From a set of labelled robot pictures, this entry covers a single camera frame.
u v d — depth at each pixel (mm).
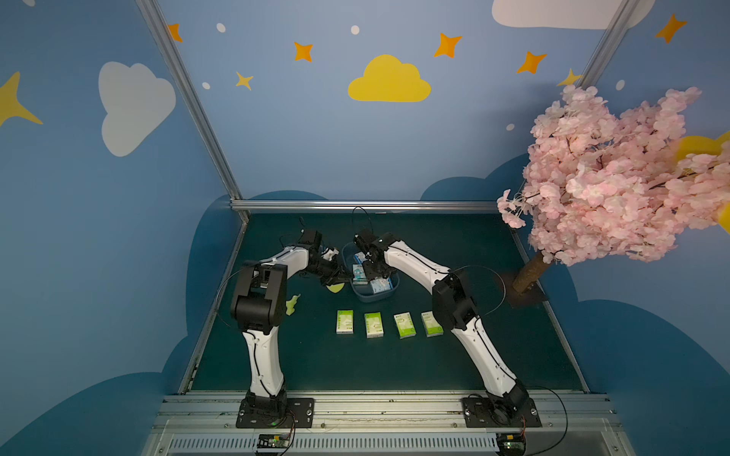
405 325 883
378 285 980
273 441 717
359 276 984
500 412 653
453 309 625
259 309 538
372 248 767
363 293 950
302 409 755
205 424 753
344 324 883
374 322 887
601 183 503
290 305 952
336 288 982
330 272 883
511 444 732
